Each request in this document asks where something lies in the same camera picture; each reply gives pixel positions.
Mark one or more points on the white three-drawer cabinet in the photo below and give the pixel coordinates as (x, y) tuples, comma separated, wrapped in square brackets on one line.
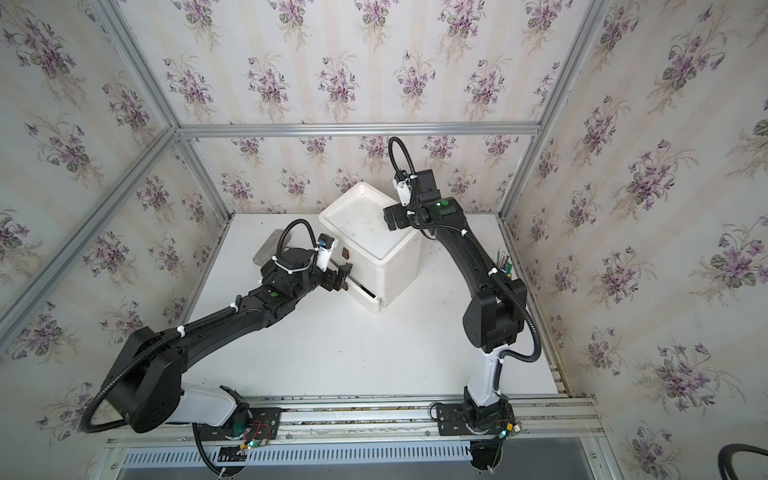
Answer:
[(384, 262)]

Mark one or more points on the aluminium mounting rail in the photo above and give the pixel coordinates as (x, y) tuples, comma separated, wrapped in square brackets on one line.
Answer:
[(391, 418)]

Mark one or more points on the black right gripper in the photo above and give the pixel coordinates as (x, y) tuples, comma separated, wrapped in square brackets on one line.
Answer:
[(398, 210)]

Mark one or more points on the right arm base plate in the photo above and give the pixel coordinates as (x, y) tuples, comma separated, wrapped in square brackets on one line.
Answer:
[(468, 419)]

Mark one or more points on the white bottom drawer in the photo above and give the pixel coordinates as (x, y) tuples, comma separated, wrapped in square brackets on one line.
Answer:
[(364, 297)]

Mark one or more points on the grey rectangular eraser block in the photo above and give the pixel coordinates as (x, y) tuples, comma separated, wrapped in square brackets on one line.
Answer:
[(268, 248)]

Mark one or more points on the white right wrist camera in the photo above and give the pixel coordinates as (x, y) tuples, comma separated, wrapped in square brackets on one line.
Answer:
[(403, 184)]

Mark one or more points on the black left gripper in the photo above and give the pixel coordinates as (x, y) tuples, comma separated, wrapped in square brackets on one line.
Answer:
[(339, 276)]

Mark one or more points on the pink cup of pens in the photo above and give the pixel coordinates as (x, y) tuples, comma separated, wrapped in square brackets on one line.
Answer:
[(505, 264)]

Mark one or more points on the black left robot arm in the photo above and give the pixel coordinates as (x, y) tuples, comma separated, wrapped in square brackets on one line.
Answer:
[(144, 388)]

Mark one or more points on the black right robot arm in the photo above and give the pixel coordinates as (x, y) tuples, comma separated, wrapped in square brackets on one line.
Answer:
[(497, 321)]

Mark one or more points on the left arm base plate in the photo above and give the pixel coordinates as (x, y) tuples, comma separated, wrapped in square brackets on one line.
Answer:
[(252, 429)]

